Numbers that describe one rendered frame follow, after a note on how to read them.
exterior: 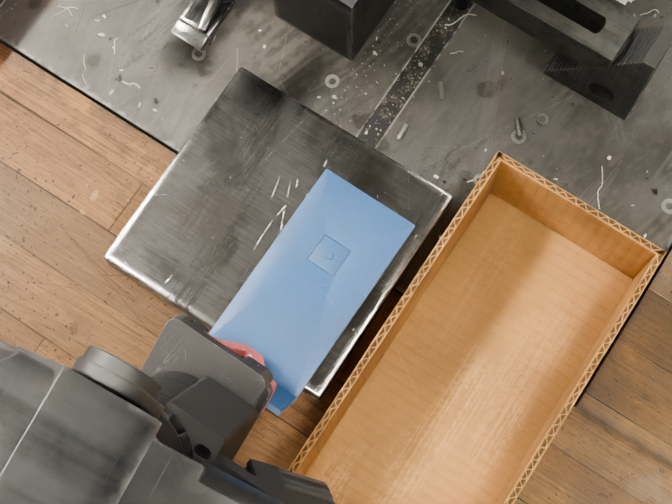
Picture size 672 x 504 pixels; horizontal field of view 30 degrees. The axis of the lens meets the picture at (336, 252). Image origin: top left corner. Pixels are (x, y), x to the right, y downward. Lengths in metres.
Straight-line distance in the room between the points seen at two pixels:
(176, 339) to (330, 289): 0.15
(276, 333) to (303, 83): 0.18
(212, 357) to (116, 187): 0.22
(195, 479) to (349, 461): 0.24
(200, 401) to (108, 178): 0.25
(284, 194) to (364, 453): 0.18
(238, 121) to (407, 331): 0.18
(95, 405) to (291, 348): 0.29
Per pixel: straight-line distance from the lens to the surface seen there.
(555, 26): 0.82
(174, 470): 0.58
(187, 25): 0.81
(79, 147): 0.88
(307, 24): 0.87
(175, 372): 0.69
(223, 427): 0.65
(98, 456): 0.53
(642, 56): 0.81
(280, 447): 0.81
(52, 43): 0.91
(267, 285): 0.81
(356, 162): 0.83
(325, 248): 0.81
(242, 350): 0.77
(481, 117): 0.87
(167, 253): 0.82
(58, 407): 0.52
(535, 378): 0.82
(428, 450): 0.81
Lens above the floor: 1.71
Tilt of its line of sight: 75 degrees down
